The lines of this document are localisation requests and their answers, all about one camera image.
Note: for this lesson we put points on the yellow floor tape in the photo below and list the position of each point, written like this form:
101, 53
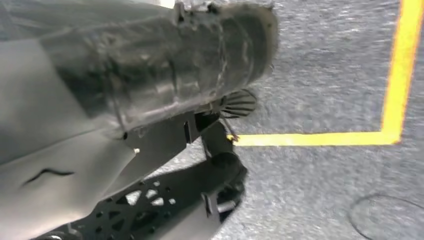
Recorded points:
314, 139

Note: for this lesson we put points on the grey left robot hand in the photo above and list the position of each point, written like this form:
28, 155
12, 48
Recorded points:
99, 82

